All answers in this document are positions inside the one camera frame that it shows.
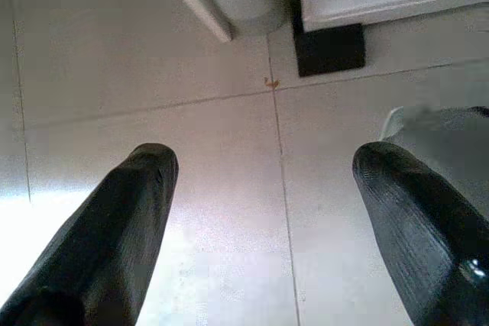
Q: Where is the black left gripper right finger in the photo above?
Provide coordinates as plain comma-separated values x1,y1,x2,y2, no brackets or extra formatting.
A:
351,140,489,326

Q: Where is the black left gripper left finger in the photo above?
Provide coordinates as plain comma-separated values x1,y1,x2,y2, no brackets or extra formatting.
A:
0,142,180,326

